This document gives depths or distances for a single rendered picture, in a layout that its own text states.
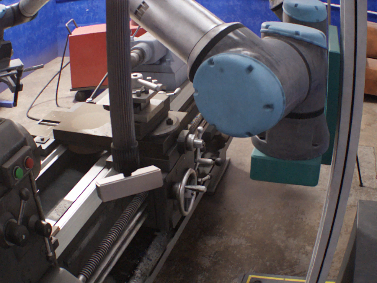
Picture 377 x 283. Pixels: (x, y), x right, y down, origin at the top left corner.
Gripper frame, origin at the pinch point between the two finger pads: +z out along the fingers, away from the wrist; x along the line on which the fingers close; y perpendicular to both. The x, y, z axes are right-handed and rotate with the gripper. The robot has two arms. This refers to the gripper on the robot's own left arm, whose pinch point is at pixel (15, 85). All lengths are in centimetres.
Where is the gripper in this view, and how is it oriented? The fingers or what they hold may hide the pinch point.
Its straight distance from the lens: 143.2
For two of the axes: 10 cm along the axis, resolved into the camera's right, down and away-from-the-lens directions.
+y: -3.2, 7.8, 5.3
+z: 6.6, 5.9, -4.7
